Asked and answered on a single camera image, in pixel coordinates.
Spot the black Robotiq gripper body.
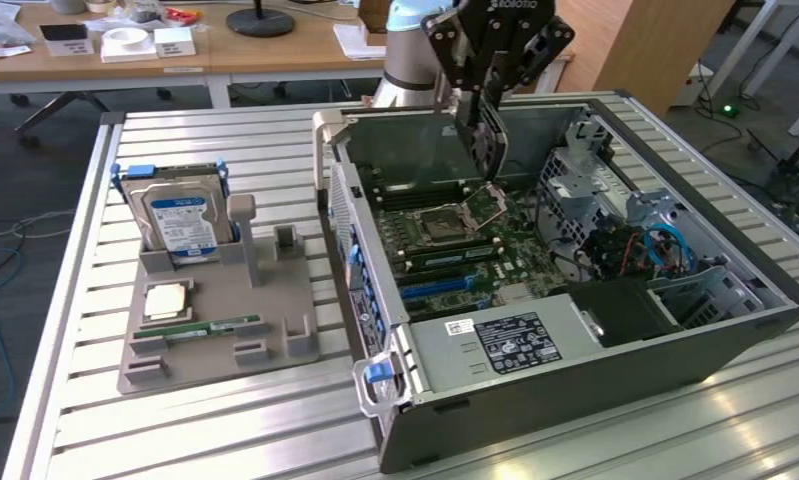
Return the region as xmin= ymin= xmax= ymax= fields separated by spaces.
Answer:
xmin=460 ymin=0 xmax=557 ymax=54

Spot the low-profile graphics card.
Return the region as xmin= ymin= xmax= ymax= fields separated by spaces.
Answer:
xmin=431 ymin=74 xmax=512 ymax=182

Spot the white paper stack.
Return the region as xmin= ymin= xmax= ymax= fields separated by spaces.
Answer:
xmin=331 ymin=22 xmax=391 ymax=61

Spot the wooden cabinet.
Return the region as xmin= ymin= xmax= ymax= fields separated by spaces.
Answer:
xmin=528 ymin=0 xmax=738 ymax=115

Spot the metal disk bay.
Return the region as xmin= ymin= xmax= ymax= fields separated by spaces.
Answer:
xmin=644 ymin=264 xmax=771 ymax=331
xmin=537 ymin=144 xmax=647 ymax=236

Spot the black round lamp base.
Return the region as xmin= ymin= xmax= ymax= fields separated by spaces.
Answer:
xmin=224 ymin=0 xmax=297 ymax=38

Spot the metal socket cover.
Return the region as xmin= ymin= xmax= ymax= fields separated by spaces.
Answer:
xmin=464 ymin=182 xmax=517 ymax=229

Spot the CPU socket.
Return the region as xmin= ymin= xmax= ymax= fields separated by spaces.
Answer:
xmin=408 ymin=204 xmax=491 ymax=249

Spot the green Dell motherboard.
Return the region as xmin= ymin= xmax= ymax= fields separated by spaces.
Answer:
xmin=357 ymin=164 xmax=573 ymax=321

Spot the installed RAM stick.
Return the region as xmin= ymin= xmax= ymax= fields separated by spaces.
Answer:
xmin=408 ymin=244 xmax=499 ymax=274

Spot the white cube box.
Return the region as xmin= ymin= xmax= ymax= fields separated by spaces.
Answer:
xmin=152 ymin=27 xmax=194 ymax=58

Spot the blue expansion slot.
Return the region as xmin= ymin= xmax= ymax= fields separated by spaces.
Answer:
xmin=401 ymin=287 xmax=480 ymax=308
xmin=397 ymin=273 xmax=475 ymax=297

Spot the silver chipset heatsink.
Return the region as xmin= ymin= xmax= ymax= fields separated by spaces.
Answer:
xmin=497 ymin=287 xmax=541 ymax=307

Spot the flat white box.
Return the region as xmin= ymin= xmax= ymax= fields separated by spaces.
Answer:
xmin=98 ymin=38 xmax=160 ymax=64

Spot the white tape roll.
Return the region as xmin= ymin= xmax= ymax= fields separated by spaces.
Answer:
xmin=102 ymin=27 xmax=148 ymax=50

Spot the hard disk with blue carrier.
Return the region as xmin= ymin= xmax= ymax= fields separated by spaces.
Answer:
xmin=108 ymin=158 xmax=232 ymax=266

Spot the white box with black top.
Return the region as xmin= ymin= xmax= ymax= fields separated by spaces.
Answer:
xmin=40 ymin=23 xmax=96 ymax=57

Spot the black chair base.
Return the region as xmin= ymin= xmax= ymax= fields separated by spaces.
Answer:
xmin=10 ymin=89 xmax=173 ymax=149

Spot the grey power supply unit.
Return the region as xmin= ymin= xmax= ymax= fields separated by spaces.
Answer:
xmin=397 ymin=294 xmax=604 ymax=394

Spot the silver CPU chip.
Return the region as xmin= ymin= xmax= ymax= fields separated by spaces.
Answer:
xmin=141 ymin=284 xmax=190 ymax=321

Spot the green RAM stick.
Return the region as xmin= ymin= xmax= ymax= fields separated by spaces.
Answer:
xmin=136 ymin=314 xmax=265 ymax=342

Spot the black open PC case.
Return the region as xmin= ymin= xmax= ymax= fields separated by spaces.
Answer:
xmin=311 ymin=97 xmax=799 ymax=475

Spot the grey parts rack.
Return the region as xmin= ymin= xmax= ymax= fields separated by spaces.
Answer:
xmin=116 ymin=193 xmax=321 ymax=396

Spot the white table frame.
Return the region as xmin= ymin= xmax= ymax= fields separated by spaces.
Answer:
xmin=698 ymin=0 xmax=799 ymax=137

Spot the blue disk wire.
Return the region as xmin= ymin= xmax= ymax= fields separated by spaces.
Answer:
xmin=641 ymin=224 xmax=699 ymax=274

